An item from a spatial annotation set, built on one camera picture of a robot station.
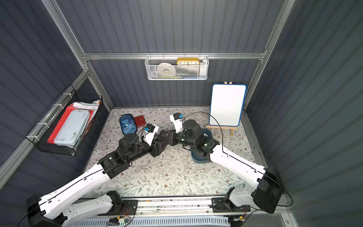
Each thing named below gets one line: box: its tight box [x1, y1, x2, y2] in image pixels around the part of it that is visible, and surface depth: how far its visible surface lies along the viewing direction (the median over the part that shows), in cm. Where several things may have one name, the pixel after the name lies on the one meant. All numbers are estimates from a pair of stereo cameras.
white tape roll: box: [156, 62, 176, 77], surface depth 85 cm
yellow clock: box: [176, 57, 200, 66], surface depth 89 cm
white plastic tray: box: [53, 109, 91, 147], surface depth 69 cm
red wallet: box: [134, 114, 147, 128], surface depth 112 cm
